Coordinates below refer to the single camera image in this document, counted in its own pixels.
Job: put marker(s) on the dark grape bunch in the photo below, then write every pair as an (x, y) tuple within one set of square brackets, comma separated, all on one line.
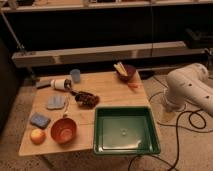
[(87, 100)]

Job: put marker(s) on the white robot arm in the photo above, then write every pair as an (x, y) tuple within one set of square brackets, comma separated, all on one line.
[(188, 83)]

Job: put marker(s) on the dark red bowl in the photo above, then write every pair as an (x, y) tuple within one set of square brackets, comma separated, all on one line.
[(131, 70)]

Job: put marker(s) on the yellow banana pieces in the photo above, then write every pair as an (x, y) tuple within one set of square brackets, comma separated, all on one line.
[(120, 68)]

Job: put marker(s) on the orange carrot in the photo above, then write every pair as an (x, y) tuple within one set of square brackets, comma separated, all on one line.
[(134, 85)]

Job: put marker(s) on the light blue cup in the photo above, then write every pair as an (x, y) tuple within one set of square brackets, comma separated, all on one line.
[(75, 74)]

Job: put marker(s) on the green plastic tray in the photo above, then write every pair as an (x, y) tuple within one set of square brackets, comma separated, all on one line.
[(124, 131)]

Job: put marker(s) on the white cylindrical jar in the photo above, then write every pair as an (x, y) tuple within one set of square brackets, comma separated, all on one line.
[(61, 84)]

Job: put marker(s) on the wooden spoon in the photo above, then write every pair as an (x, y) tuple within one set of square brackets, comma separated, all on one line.
[(65, 113)]

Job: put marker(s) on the light blue cloth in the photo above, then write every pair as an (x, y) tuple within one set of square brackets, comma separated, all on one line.
[(55, 102)]

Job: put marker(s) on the grey flat remote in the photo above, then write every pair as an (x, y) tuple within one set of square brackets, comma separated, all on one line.
[(42, 84)]

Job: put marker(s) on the wooden shelf beam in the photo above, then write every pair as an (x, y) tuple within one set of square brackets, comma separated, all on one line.
[(31, 59)]

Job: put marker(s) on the blue sponge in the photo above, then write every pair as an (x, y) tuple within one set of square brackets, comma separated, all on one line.
[(39, 120)]

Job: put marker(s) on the yellow-red apple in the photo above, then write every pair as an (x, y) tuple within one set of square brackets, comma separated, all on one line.
[(37, 136)]

